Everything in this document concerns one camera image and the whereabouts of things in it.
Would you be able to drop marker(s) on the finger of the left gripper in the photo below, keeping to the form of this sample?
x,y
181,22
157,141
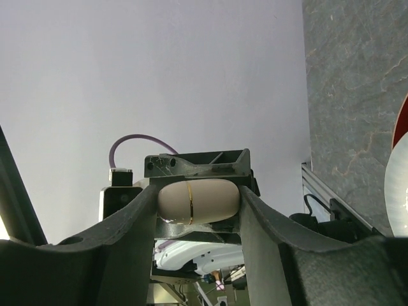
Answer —
x,y
222,232
233,165

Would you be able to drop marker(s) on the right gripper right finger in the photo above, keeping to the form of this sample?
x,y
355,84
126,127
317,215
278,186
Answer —
x,y
288,264

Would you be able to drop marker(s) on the red round tray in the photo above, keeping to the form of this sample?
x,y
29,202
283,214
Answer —
x,y
400,128

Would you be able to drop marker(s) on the left aluminium frame post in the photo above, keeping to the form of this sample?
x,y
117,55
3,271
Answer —
x,y
330,203

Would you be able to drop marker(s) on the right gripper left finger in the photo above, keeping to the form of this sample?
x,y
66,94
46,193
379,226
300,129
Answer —
x,y
106,264

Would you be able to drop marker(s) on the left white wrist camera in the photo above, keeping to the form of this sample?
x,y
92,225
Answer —
x,y
121,191

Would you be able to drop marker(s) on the white ceramic plate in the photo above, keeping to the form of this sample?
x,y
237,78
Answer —
x,y
395,188

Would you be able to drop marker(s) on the pink earbud charging case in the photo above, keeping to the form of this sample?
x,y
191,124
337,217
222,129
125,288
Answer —
x,y
198,201

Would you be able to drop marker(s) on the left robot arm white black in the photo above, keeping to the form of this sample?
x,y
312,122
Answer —
x,y
178,261

